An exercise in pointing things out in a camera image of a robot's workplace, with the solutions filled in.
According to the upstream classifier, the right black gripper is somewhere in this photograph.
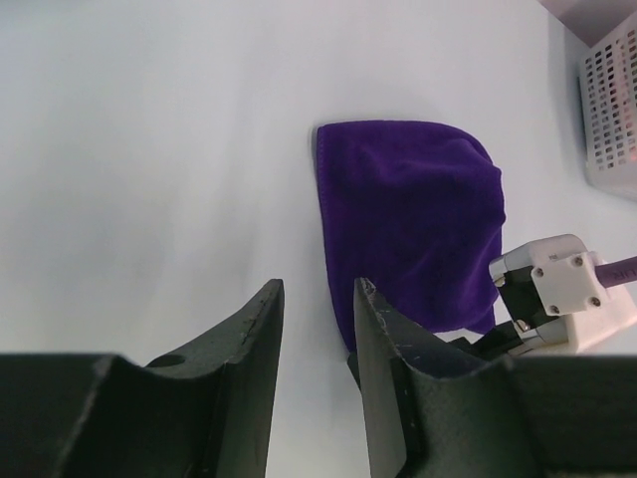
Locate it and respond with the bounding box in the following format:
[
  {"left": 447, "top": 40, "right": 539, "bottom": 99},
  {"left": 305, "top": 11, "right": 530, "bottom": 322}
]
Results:
[{"left": 445, "top": 322, "right": 528, "bottom": 359}]

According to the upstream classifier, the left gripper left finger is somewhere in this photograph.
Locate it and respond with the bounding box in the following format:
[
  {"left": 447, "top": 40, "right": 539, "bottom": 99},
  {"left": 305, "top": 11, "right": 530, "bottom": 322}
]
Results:
[{"left": 1, "top": 279, "right": 285, "bottom": 477}]

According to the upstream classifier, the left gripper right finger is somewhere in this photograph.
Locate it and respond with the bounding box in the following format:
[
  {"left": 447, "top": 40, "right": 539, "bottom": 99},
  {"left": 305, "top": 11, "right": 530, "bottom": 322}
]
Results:
[{"left": 353, "top": 279, "right": 636, "bottom": 477}]

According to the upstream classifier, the purple microfiber towel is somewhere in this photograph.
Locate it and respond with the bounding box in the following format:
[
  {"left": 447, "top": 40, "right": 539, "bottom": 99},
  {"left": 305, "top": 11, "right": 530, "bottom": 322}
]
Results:
[{"left": 315, "top": 120, "right": 506, "bottom": 350}]

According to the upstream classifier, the white plastic basket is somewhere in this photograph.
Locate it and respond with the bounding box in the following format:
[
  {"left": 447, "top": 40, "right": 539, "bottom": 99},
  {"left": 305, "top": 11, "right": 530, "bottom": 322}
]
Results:
[{"left": 579, "top": 14, "right": 637, "bottom": 200}]

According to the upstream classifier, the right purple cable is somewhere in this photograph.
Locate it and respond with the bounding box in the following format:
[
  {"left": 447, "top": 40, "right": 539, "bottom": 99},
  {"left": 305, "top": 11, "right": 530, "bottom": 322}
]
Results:
[{"left": 599, "top": 254, "right": 637, "bottom": 288}]

